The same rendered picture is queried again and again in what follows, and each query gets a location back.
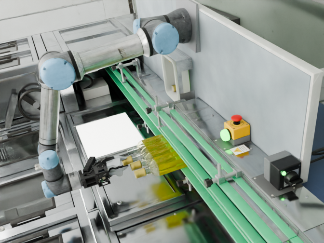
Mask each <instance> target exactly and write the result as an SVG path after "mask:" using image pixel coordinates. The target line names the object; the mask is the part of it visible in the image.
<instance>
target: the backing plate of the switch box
mask: <svg viewBox="0 0 324 243"><path fill-rule="evenodd" d="M251 179H252V180H253V181H254V182H255V183H256V184H257V185H258V186H259V187H260V188H261V189H262V190H263V191H264V192H265V193H266V194H267V195H268V196H269V197H270V198H271V199H272V198H275V197H277V196H280V195H282V194H285V193H288V192H290V191H293V190H295V189H298V188H300V187H303V185H302V184H300V183H299V184H297V185H295V186H293V187H292V186H290V187H288V188H285V189H283V190H277V189H276V188H275V187H274V186H273V185H272V184H271V183H270V182H269V181H268V180H267V179H266V178H265V177H264V174H261V175H258V176H255V177H253V178H251Z"/></svg>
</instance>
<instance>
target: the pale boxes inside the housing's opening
mask: <svg viewBox="0 0 324 243"><path fill-rule="evenodd" d="M93 81H94V84H93V86H92V87H90V88H87V89H84V88H85V87H87V86H89V85H90V84H91V80H88V81H84V82H80V83H79V88H80V90H82V92H81V94H82V96H83V98H84V100H85V101H86V100H89V99H93V98H97V97H100V96H104V95H108V94H110V92H109V88H108V84H107V83H106V82H105V80H104V79H103V77H100V78H96V79H93Z"/></svg>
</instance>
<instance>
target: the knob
mask: <svg viewBox="0 0 324 243"><path fill-rule="evenodd" d="M284 181H285V183H286V184H288V185H290V186H292V187H293V186H295V185H297V184H299V183H302V182H303V179H302V178H300V176H299V175H298V174H297V172H295V171H291V172H289V173H287V174H286V176H285V178H284Z"/></svg>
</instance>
